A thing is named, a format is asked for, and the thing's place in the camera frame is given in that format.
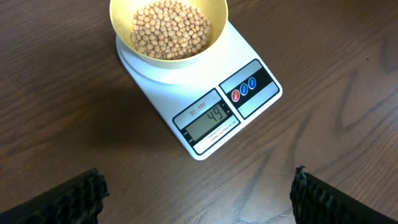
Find soybeans in bowl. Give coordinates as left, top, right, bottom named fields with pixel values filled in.
left=131, top=0, right=211, bottom=60

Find pale yellow plastic bowl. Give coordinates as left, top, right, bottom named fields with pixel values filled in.
left=109, top=0, right=229, bottom=69

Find white digital kitchen scale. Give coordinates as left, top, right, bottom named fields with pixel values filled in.
left=116, top=23, right=283, bottom=161

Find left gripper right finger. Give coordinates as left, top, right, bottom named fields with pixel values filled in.
left=290, top=166, right=397, bottom=224

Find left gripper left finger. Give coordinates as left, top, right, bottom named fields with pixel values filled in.
left=1, top=169, right=109, bottom=224

